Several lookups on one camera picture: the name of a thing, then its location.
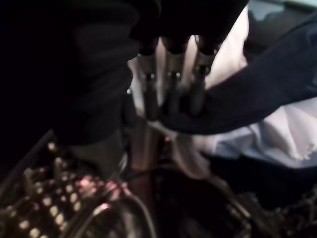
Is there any right robot hand black cloth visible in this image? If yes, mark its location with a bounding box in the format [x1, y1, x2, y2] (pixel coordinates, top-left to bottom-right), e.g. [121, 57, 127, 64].
[14, 0, 249, 180]

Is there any dark navy garment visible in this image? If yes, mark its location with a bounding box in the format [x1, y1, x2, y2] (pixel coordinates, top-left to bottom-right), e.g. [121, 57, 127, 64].
[158, 14, 317, 136]

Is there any white cloth garment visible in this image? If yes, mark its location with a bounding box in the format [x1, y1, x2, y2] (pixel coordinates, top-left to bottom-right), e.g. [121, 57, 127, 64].
[127, 4, 317, 180]

